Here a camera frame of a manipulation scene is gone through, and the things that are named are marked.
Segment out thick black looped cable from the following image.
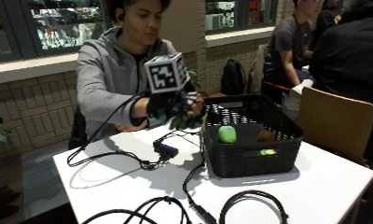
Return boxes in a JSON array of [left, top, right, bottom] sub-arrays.
[[217, 189, 289, 224]]

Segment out black backpack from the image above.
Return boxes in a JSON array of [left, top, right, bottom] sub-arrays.
[[219, 58, 247, 96]]

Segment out green toy fruit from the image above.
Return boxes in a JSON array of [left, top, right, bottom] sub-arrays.
[[217, 125, 238, 145]]

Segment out red chair seat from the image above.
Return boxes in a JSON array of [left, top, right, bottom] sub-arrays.
[[261, 80, 291, 93]]

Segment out wooden chair back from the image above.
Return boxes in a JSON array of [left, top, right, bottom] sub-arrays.
[[295, 86, 373, 164]]

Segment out brown toy kiwi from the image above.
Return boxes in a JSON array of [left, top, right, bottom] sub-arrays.
[[255, 130, 277, 143]]

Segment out black glove cable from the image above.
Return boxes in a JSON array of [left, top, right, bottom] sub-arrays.
[[65, 90, 172, 172]]

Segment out black and purple adapter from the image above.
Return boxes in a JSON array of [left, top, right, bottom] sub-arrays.
[[152, 138, 180, 161]]

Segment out black cable with plug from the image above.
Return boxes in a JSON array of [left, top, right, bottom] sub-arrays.
[[162, 129, 217, 224]]

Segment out dark green leafy toy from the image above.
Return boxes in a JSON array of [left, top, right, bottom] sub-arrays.
[[168, 108, 207, 131]]

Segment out white cube with black markers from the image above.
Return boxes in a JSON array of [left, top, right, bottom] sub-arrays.
[[142, 52, 191, 95]]

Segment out small light green toy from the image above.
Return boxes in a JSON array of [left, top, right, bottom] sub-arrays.
[[259, 148, 278, 157]]

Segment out dark framed window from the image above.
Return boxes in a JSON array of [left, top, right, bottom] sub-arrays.
[[0, 0, 113, 65], [202, 0, 279, 35]]

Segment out person in grey hoodie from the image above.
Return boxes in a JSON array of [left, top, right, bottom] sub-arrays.
[[74, 0, 205, 142]]

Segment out thin black looped cable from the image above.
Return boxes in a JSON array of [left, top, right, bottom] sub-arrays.
[[81, 195, 193, 224]]

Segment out white paper bag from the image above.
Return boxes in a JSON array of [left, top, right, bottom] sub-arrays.
[[285, 78, 315, 112]]

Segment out black plastic basket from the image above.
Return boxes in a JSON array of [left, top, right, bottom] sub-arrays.
[[201, 93, 305, 179]]

